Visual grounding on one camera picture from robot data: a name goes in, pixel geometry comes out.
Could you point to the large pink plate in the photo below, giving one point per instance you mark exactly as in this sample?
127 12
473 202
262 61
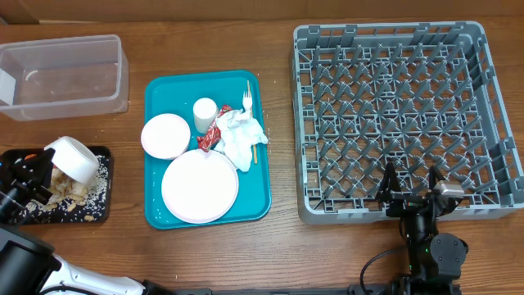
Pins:
199 187

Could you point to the pile of rice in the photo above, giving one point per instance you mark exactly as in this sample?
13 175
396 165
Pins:
96 184

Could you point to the clear plastic bin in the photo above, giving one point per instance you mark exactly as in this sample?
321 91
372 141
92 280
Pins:
60 78

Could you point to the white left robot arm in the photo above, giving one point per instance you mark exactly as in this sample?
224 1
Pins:
28 264

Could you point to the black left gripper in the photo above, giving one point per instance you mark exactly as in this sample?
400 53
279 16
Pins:
38 169

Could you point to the pile of peanuts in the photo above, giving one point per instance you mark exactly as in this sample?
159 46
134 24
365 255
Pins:
68 196

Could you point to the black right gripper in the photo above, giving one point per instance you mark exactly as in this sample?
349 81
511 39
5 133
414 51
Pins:
389 190

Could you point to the white plastic fork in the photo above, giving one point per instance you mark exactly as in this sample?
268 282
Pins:
247 101

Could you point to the red snack wrapper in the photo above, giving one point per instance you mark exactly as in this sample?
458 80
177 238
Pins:
213 134

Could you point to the grey dishwasher rack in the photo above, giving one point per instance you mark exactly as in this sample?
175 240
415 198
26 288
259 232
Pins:
417 95

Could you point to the black food waste tray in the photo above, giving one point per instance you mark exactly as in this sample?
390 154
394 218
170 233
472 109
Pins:
104 196

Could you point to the wooden chopstick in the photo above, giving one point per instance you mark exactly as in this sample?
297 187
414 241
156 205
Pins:
254 147

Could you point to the white plastic cup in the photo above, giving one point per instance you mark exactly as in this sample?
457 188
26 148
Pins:
204 112

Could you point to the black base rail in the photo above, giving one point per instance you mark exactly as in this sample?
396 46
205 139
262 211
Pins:
354 289

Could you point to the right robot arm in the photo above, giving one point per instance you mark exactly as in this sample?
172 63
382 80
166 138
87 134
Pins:
435 259

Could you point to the white bowl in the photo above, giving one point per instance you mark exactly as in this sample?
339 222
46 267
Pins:
74 159

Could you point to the white napkin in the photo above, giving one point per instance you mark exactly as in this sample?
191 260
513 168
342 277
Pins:
239 131

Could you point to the teal plastic tray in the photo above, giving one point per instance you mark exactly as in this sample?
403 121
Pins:
176 94

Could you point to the pink bowl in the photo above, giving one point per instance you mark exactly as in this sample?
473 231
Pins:
165 136

